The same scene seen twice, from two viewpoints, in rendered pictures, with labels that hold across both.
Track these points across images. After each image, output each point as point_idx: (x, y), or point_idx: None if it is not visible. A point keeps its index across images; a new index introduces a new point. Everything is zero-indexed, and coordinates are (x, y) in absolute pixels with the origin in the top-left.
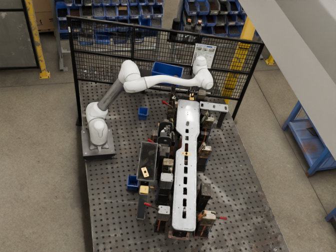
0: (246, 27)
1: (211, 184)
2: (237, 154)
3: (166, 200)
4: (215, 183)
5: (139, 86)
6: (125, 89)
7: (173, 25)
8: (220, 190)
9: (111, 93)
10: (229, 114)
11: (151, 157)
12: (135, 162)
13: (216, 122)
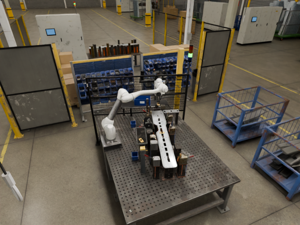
0: (178, 67)
1: None
2: (190, 134)
3: None
4: (182, 149)
5: (129, 97)
6: (122, 100)
7: (141, 73)
8: (185, 152)
9: (114, 108)
10: (180, 117)
11: (143, 133)
12: (134, 147)
13: (174, 122)
